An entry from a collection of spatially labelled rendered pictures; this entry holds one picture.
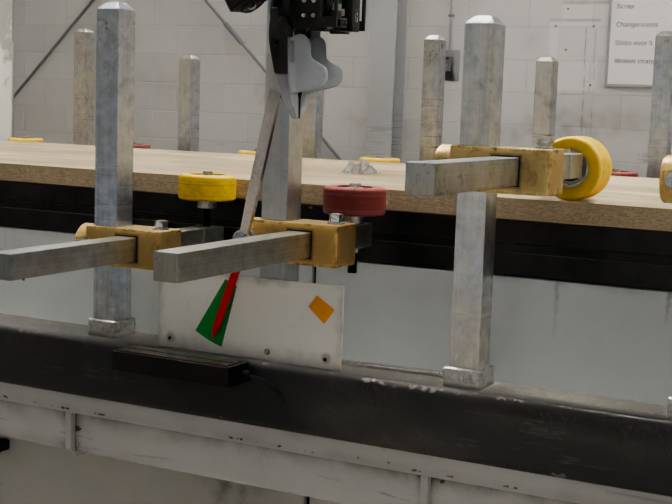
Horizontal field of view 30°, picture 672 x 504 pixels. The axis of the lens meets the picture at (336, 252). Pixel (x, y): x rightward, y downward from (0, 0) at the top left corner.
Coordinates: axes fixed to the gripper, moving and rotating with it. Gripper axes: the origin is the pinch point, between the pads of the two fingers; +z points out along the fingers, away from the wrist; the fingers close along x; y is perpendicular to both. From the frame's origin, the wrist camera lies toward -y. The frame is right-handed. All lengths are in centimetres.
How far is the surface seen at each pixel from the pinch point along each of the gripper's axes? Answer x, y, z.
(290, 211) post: 6.9, -3.6, 12.4
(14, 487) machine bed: 31, -68, 64
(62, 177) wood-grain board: 28, -55, 12
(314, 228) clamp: 5.3, 0.6, 14.0
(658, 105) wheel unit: 115, 14, -2
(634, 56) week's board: 716, -143, -37
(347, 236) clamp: 7.9, 3.7, 14.9
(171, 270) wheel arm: -22.0, -0.6, 16.2
